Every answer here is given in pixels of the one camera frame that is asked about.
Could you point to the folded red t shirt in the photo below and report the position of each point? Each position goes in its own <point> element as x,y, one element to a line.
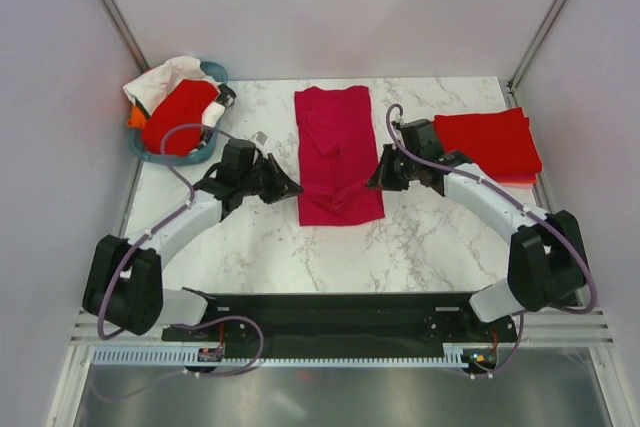
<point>497,142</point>

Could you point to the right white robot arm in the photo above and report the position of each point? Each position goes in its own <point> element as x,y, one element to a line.
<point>546,261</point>

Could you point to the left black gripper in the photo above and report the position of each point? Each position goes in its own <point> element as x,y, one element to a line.
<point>285,187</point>

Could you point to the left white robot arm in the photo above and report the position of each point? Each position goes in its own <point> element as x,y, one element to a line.
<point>125,288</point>

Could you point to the white t shirt in basket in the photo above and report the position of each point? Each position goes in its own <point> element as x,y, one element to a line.
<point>151,88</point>

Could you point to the magenta t shirt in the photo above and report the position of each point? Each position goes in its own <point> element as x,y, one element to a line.
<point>337,156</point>

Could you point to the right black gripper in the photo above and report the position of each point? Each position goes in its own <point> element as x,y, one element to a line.
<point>383,178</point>

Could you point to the folded orange t shirt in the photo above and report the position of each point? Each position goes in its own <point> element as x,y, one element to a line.
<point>525,178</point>

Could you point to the teal laundry basket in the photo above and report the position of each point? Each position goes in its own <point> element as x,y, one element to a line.
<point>215,74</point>

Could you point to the right aluminium frame post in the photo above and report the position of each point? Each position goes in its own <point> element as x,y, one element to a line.
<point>544,29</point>

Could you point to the orange garment in basket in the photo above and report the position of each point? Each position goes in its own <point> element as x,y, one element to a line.
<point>137,118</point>

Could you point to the white slotted cable duct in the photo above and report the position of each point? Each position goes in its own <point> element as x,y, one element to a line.
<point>194,357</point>

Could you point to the black white garment in basket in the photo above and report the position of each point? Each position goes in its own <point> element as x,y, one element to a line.
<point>212,114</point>

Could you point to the red t shirt in basket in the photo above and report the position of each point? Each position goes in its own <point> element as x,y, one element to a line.
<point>184,105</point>

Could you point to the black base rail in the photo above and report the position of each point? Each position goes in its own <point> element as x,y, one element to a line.
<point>344,326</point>

